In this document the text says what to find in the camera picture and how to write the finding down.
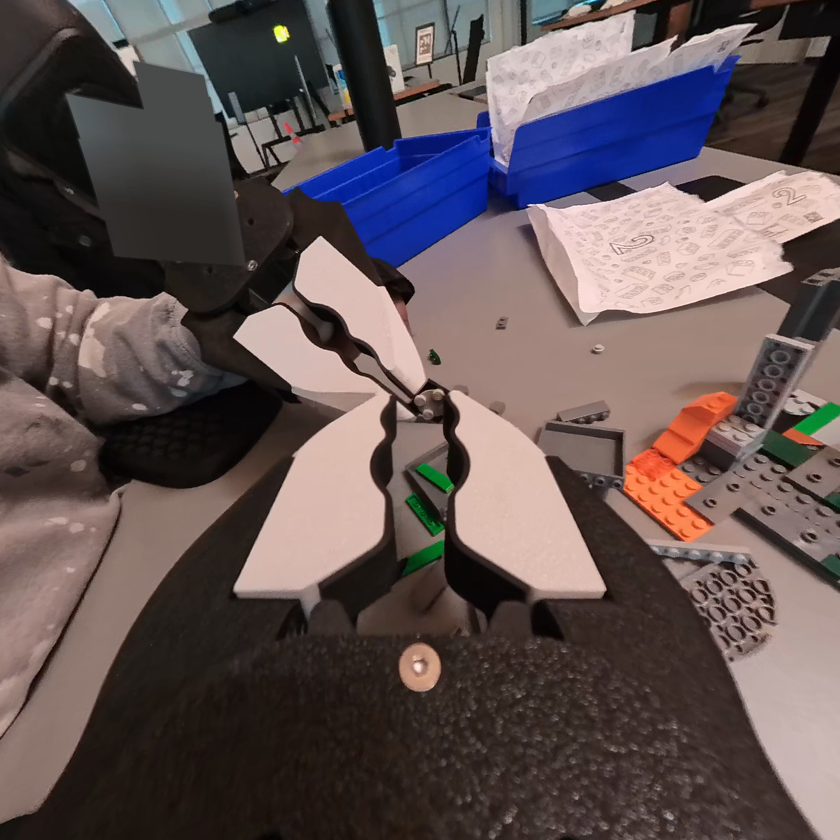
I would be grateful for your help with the grey lego baseplate build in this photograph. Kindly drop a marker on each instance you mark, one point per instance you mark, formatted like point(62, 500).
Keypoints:
point(788, 486)

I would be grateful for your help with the black jacket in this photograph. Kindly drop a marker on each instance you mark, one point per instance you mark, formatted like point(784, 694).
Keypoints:
point(40, 158)

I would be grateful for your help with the person's left forearm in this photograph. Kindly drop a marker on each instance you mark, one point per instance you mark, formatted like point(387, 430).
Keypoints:
point(105, 348)

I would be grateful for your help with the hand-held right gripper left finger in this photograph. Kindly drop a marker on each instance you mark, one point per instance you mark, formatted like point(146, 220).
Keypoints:
point(309, 525)

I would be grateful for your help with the black monitor screen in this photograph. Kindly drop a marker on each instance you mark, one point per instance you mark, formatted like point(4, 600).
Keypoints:
point(256, 53)

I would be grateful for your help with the thin light grey lego plate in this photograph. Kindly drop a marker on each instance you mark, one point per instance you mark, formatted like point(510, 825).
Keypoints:
point(696, 551)

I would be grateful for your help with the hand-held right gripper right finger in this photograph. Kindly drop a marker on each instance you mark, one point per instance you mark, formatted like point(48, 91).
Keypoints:
point(532, 525)

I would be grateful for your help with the orange lego slope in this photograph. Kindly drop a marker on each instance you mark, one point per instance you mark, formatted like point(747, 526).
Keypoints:
point(696, 423)

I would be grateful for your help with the dark grey lego window frame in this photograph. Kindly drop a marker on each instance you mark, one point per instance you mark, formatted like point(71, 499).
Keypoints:
point(584, 453)

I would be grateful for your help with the dark grey half-round lego plate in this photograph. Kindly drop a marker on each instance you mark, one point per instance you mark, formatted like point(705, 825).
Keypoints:
point(729, 601)

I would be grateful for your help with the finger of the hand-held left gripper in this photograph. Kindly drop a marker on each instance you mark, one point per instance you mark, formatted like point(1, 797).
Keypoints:
point(309, 361)
point(361, 302)

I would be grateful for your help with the green lego plate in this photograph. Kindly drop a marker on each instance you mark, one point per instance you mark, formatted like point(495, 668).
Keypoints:
point(424, 512)
point(423, 559)

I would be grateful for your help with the person's bleached grey clothing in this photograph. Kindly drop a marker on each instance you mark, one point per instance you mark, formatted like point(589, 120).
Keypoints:
point(46, 551)

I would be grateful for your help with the grey lego brick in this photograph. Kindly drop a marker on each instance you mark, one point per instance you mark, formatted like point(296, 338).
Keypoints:
point(584, 412)

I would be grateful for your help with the black pole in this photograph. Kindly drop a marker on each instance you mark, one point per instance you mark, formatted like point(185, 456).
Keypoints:
point(361, 72)

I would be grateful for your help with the orange lego plate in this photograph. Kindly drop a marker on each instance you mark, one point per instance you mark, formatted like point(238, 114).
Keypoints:
point(670, 496)

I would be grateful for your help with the white printed paper bag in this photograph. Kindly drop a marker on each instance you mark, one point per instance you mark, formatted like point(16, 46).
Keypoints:
point(788, 204)
point(656, 256)

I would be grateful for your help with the small grey studded lego piece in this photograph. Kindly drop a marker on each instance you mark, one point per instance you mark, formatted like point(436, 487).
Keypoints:
point(429, 402)

